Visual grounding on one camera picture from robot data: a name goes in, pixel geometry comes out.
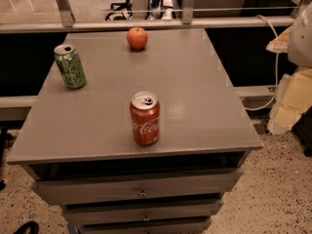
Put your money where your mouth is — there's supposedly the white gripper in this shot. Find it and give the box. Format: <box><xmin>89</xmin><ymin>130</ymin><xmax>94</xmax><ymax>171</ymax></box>
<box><xmin>266</xmin><ymin>3</ymin><xmax>312</xmax><ymax>135</ymax></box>

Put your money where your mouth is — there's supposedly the red coke can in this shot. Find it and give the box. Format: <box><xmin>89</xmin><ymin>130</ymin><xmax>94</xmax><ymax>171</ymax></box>
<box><xmin>130</xmin><ymin>91</ymin><xmax>160</xmax><ymax>145</ymax></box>

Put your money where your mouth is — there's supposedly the middle grey drawer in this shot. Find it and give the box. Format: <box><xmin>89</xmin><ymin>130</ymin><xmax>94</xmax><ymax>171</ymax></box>
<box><xmin>62</xmin><ymin>199</ymin><xmax>223</xmax><ymax>225</ymax></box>

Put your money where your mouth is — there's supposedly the metal window railing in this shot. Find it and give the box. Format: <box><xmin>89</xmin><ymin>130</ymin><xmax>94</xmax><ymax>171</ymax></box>
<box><xmin>0</xmin><ymin>0</ymin><xmax>311</xmax><ymax>33</ymax></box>

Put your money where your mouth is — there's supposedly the white cable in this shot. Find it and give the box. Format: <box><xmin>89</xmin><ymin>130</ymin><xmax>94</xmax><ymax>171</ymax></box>
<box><xmin>244</xmin><ymin>14</ymin><xmax>281</xmax><ymax>112</ymax></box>

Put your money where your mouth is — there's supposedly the grey drawer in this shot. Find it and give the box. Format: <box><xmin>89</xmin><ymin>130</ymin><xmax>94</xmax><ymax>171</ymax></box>
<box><xmin>62</xmin><ymin>199</ymin><xmax>223</xmax><ymax>225</ymax></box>
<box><xmin>79</xmin><ymin>216</ymin><xmax>212</xmax><ymax>234</ymax></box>
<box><xmin>33</xmin><ymin>169</ymin><xmax>242</xmax><ymax>205</ymax></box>

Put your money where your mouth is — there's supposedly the top grey drawer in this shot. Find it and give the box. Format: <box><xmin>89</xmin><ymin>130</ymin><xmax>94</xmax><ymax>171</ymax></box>
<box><xmin>33</xmin><ymin>169</ymin><xmax>242</xmax><ymax>205</ymax></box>

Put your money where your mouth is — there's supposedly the red apple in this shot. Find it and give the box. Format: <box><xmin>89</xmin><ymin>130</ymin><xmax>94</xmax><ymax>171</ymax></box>
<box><xmin>127</xmin><ymin>27</ymin><xmax>148</xmax><ymax>51</ymax></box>

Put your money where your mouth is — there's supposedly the bottom grey drawer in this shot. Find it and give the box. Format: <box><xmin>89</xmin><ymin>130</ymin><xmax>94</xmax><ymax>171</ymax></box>
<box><xmin>79</xmin><ymin>216</ymin><xmax>212</xmax><ymax>234</ymax></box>

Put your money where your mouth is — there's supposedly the green soda can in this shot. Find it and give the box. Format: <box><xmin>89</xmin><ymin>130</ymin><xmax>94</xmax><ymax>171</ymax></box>
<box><xmin>54</xmin><ymin>44</ymin><xmax>87</xmax><ymax>90</ymax></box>

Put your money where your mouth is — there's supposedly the black object on floor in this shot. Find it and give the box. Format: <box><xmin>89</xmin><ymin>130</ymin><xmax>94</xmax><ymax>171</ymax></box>
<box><xmin>14</xmin><ymin>221</ymin><xmax>39</xmax><ymax>234</ymax></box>

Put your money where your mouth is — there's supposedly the black office chair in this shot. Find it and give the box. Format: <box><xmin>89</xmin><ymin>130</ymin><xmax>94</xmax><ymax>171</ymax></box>
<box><xmin>105</xmin><ymin>0</ymin><xmax>133</xmax><ymax>20</ymax></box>

